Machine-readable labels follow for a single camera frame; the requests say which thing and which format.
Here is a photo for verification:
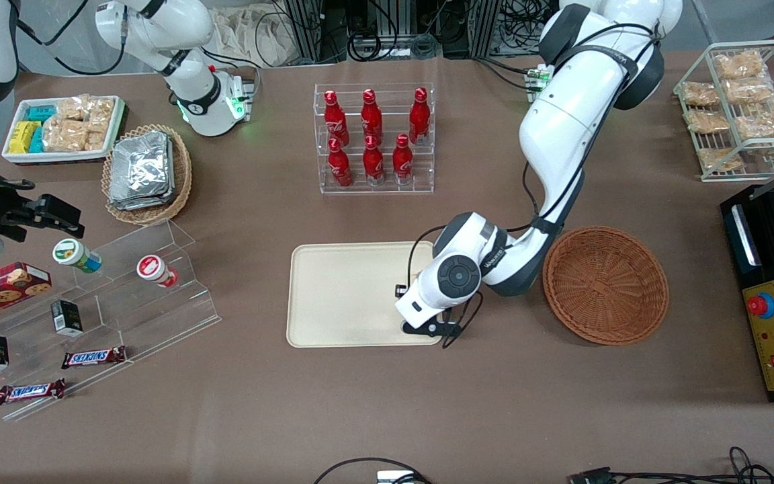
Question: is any white rectangular snack tray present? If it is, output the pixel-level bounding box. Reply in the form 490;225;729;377
1;95;126;165

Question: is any beige rectangular tray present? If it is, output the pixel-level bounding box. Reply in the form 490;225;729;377
286;241;444;348

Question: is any light tan wicker basket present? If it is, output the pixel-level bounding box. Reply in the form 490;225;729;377
101;124;194;227

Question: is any brown round wicker basket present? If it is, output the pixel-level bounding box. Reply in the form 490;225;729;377
542;226;670;347

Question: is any green-lid cup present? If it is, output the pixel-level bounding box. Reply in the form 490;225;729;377
52;238;103;274

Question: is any yellow snack pack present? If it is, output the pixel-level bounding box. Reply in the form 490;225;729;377
9;120;41;155

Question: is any silver foil pack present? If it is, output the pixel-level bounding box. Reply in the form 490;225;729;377
109;130;175;211

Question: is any red-lid cup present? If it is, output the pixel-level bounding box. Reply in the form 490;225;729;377
136;254;179;289

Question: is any clear acrylic bottle rack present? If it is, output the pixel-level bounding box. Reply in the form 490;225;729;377
314;83;436;196

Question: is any clear acrylic stepped stand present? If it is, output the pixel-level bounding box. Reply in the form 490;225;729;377
0;218;222;424

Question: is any Snickers bar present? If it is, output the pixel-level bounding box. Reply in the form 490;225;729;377
60;346;128;370
0;378;67;406

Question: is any red cola bottle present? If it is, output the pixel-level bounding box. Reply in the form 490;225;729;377
408;87;431;146
392;133;415;185
327;138;353;188
362;134;386;186
323;90;350;146
360;89;384;143

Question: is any beige cloth bag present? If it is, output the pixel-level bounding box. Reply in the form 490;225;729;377
212;5;302;69

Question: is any red emergency stop button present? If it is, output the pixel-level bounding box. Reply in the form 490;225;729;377
747;292;774;321

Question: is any black yellow control box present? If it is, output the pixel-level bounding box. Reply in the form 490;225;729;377
720;184;774;405

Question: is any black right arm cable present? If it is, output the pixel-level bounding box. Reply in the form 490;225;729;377
16;0;127;76

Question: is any black looped cable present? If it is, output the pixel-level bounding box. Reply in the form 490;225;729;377
312;456;432;484

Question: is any black cable with plug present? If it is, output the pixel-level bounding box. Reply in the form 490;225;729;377
569;446;774;484

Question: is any aluminium frame post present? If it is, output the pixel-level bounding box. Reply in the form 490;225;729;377
284;0;326;65
469;0;503;58

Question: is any white wire rack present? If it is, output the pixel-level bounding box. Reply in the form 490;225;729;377
673;38;774;183

